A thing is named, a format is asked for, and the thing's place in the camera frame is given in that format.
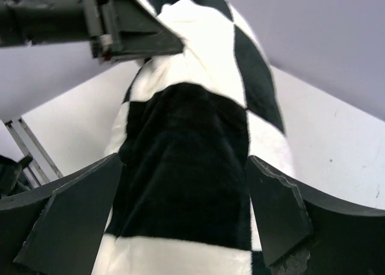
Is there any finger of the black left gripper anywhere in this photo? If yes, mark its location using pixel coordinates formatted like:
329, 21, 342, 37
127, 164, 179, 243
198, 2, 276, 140
99, 0, 183, 62

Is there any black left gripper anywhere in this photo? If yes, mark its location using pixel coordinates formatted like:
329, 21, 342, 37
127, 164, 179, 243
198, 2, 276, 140
1, 0, 104, 60

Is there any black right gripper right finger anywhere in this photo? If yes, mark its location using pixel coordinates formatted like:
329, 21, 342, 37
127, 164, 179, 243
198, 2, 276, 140
246, 156, 384, 274

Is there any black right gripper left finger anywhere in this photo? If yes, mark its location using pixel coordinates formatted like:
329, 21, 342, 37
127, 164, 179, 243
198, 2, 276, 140
1, 153, 122, 275

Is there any black white checkered pillowcase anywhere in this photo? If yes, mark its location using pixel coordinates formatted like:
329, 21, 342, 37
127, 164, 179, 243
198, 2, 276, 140
93, 0, 294, 274

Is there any aluminium table edge rail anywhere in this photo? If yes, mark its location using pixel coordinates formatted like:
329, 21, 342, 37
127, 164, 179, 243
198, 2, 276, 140
5, 117, 63, 188

